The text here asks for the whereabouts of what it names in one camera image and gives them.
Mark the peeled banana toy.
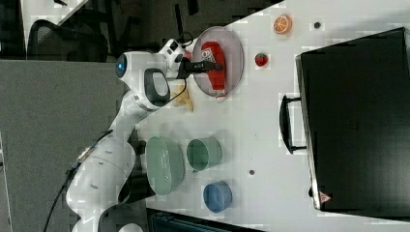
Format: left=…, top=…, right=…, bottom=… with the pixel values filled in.
left=171, top=83, right=193, bottom=112

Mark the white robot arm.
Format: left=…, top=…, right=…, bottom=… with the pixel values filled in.
left=66, top=39, right=226, bottom=232

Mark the grey round plate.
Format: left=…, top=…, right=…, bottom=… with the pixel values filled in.
left=192, top=27, right=244, bottom=101

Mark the blue cup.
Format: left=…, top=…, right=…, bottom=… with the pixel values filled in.
left=203, top=181, right=233, bottom=213

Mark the green perforated colander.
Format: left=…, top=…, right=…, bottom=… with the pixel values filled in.
left=146, top=136, right=185, bottom=195

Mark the green mug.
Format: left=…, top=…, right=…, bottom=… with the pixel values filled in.
left=187, top=137, right=222, bottom=171

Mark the black office chair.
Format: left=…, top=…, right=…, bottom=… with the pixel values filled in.
left=27, top=19, right=108, bottom=63

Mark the red green strawberry toy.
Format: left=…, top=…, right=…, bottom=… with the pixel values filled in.
left=184, top=50, right=192, bottom=60

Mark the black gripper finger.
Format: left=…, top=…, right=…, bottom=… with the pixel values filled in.
left=193, top=61, right=223, bottom=73

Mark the red ketchup bottle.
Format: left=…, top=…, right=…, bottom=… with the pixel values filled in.
left=201, top=42, right=225, bottom=102

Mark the black toaster oven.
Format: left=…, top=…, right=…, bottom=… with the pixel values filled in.
left=295, top=27, right=410, bottom=221

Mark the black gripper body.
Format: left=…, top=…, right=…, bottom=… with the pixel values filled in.
left=177, top=57, right=194, bottom=79

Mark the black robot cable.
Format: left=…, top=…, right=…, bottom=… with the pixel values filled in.
left=42, top=129, right=114, bottom=232

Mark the orange slice toy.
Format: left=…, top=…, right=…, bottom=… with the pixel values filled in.
left=274, top=14, right=293, bottom=35

